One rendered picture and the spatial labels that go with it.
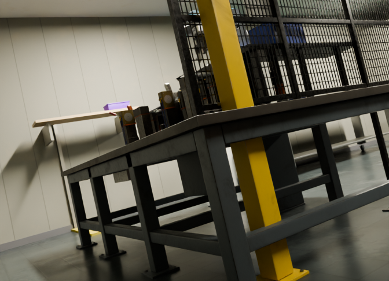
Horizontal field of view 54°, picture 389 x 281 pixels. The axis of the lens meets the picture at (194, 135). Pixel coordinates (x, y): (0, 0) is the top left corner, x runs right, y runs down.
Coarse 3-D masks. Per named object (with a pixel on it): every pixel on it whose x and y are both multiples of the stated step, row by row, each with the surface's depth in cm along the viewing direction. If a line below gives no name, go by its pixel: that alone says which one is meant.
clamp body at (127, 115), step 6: (120, 114) 315; (126, 114) 315; (132, 114) 318; (120, 120) 315; (126, 120) 314; (132, 120) 317; (126, 126) 314; (132, 126) 316; (126, 132) 313; (132, 132) 315; (126, 138) 315; (132, 138) 314; (138, 138) 317; (126, 144) 314
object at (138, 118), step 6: (138, 108) 294; (144, 108) 295; (138, 114) 296; (144, 114) 295; (138, 120) 298; (144, 120) 294; (150, 120) 296; (138, 126) 299; (144, 126) 293; (150, 126) 296; (138, 132) 301; (144, 132) 293; (150, 132) 295
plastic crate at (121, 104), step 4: (108, 104) 488; (112, 104) 491; (116, 104) 493; (120, 104) 496; (124, 104) 498; (128, 104) 501; (104, 108) 502; (108, 108) 488; (112, 108) 490; (116, 108) 492; (120, 108) 495
